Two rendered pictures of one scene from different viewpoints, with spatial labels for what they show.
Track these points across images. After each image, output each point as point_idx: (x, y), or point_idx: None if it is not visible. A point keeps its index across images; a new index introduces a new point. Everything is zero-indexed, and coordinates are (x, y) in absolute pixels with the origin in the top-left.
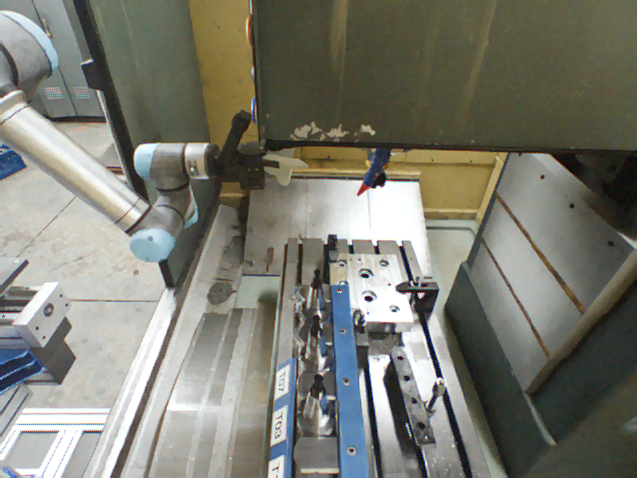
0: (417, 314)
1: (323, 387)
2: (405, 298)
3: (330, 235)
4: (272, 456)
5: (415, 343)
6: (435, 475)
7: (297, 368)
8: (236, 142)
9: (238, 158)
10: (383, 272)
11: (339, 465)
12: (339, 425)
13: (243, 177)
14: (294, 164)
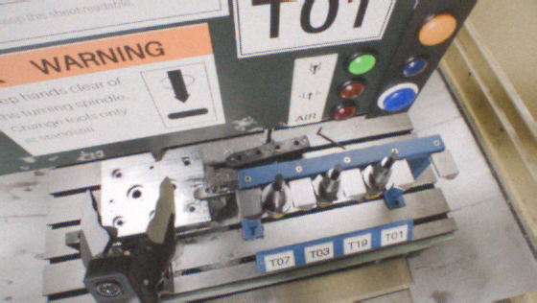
0: (171, 149)
1: (384, 160)
2: (171, 151)
3: (68, 241)
4: (340, 252)
5: (206, 151)
6: (316, 141)
7: (248, 258)
8: (145, 286)
9: (156, 287)
10: (132, 174)
11: (403, 158)
12: (381, 160)
13: (169, 284)
14: (171, 192)
